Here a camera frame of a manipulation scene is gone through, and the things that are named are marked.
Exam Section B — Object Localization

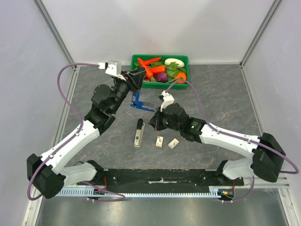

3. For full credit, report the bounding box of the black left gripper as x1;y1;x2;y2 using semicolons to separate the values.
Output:
110;69;147;113

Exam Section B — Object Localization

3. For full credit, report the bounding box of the beige stapler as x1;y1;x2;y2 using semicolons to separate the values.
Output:
134;118;145;147

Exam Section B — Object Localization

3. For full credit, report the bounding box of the blue stapler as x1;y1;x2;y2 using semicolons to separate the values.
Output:
130;91;154;112

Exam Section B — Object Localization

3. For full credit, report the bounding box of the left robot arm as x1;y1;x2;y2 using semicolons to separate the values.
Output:
26;67;146;199

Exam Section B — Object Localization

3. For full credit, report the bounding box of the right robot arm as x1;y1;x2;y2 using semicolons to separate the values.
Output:
149;103;285;186

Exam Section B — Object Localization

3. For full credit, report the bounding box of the orange toy carrot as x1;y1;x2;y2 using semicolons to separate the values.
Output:
150;65;166;74
144;57;161;66
137;58;153;78

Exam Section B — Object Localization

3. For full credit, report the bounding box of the staple box with red label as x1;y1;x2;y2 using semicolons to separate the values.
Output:
156;136;164;147

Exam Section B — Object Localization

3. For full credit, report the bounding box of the green plastic tray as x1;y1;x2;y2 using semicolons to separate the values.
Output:
131;54;190;89

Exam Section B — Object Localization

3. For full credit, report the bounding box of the purple toy onion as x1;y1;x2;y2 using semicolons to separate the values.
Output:
154;72;168;83

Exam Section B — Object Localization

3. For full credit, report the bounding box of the white staple box tray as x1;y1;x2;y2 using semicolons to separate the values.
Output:
168;138;179;149

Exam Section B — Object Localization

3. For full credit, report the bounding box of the white toy eggplant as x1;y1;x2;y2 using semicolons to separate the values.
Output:
165;58;185;68

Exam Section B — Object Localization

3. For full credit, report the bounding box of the green toy leaf vegetable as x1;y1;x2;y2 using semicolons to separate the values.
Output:
148;62;187;78

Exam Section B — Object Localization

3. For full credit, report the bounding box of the orange toy pumpkin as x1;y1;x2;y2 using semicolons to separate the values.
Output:
174;72;187;80

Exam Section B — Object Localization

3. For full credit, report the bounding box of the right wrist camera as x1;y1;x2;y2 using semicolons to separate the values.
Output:
159;90;174;112

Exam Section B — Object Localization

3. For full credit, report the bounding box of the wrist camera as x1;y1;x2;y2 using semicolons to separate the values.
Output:
105;61;126;81
159;90;174;112

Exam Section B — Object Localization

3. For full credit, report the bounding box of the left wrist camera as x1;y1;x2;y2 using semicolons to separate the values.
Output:
105;61;126;81

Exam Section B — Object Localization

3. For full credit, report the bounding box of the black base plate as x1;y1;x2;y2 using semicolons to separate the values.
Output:
90;169;244;194

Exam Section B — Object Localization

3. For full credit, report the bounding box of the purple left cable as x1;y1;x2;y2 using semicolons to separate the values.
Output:
27;62;126;202

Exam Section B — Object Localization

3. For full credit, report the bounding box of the purple cable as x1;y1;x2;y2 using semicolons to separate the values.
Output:
164;79;299;203
27;62;126;202

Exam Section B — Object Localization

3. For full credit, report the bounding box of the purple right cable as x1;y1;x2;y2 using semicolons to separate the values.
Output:
164;79;299;203

